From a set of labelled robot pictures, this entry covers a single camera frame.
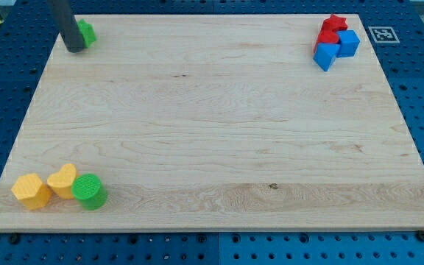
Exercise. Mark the yellow heart block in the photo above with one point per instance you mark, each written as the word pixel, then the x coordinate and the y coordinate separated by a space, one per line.
pixel 62 181

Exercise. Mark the green star block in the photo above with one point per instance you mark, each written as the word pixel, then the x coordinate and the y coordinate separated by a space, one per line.
pixel 87 32

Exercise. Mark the grey cylindrical pointer rod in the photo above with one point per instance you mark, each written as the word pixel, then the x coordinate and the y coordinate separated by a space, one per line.
pixel 67 26

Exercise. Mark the blue triangular block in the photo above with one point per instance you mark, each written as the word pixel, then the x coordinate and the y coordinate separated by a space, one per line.
pixel 326 54

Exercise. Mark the red star block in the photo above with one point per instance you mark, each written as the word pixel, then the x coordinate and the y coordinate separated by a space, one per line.
pixel 334 23

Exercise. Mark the yellow hexagon block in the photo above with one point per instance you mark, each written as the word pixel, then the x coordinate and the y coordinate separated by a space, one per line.
pixel 31 191

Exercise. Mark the white fiducial marker tag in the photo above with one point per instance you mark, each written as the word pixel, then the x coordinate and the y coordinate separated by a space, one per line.
pixel 383 34

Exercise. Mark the red round block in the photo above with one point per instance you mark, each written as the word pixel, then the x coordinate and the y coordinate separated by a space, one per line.
pixel 326 36

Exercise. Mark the light wooden board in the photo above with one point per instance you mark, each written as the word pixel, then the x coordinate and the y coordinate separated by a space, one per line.
pixel 198 123

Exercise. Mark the blue cube block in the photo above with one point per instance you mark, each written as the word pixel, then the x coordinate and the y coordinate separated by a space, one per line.
pixel 349 42

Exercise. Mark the green cylinder block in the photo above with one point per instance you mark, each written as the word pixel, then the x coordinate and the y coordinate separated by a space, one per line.
pixel 89 191

